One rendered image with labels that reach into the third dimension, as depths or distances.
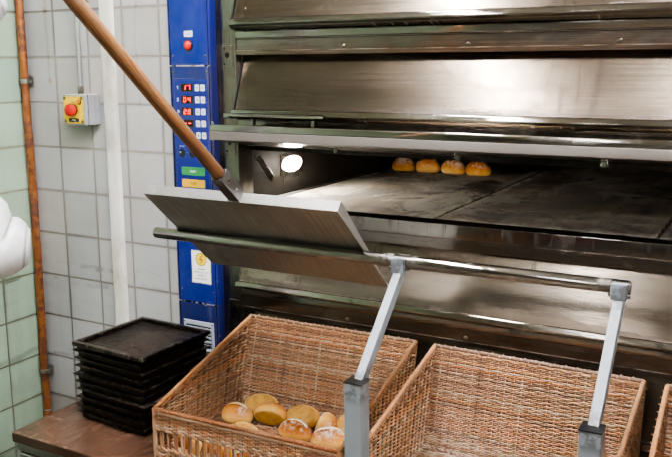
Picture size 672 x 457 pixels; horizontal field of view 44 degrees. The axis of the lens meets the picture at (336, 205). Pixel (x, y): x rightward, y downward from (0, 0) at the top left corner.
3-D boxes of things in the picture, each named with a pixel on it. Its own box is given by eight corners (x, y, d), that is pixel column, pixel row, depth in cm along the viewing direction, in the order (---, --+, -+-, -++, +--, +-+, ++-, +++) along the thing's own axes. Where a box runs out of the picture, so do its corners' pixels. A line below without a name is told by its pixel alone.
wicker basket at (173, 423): (252, 397, 258) (249, 311, 254) (420, 432, 233) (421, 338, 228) (149, 463, 216) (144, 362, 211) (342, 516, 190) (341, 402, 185)
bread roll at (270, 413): (287, 429, 234) (292, 416, 239) (284, 411, 231) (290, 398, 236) (253, 425, 237) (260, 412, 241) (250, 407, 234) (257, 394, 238)
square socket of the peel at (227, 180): (222, 180, 185) (227, 168, 187) (209, 179, 187) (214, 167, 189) (240, 202, 192) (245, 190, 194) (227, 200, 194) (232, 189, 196)
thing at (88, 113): (79, 123, 279) (77, 93, 277) (101, 124, 274) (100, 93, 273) (62, 125, 273) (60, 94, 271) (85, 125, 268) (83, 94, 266)
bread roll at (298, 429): (317, 436, 228) (317, 417, 227) (305, 446, 222) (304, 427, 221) (286, 429, 232) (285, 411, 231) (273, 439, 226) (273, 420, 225)
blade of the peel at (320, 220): (337, 211, 180) (341, 200, 181) (143, 193, 206) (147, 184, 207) (389, 287, 208) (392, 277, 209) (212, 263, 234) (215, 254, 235)
